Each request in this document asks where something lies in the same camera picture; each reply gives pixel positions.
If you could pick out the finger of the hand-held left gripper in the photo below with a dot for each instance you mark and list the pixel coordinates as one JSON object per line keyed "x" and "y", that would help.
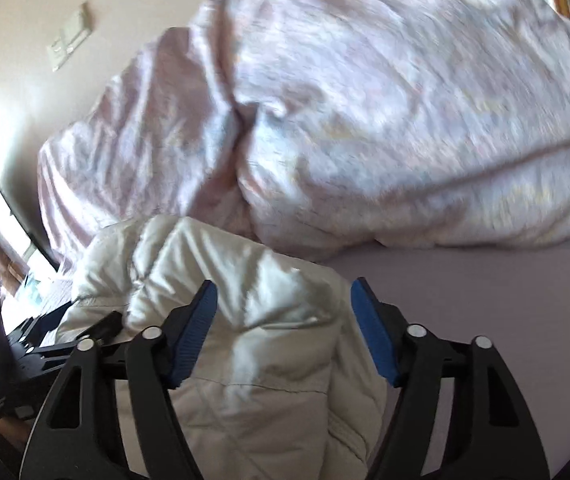
{"x": 50, "y": 322}
{"x": 105, "y": 330}

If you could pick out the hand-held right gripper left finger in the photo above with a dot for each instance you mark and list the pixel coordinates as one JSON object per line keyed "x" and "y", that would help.
{"x": 192, "y": 332}

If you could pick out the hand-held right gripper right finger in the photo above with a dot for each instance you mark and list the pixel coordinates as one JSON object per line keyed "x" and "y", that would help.
{"x": 372, "y": 335}

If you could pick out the beige puffer jacket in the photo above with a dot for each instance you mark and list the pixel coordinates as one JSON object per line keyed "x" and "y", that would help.
{"x": 275, "y": 360}

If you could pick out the purple bed sheet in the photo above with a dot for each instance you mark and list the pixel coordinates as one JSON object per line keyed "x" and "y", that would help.
{"x": 515, "y": 310}

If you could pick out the pink floral duvet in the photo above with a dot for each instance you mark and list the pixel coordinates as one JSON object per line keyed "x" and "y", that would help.
{"x": 365, "y": 110}

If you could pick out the white wall switch panel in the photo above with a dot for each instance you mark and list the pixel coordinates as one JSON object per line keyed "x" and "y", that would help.
{"x": 70, "y": 37}

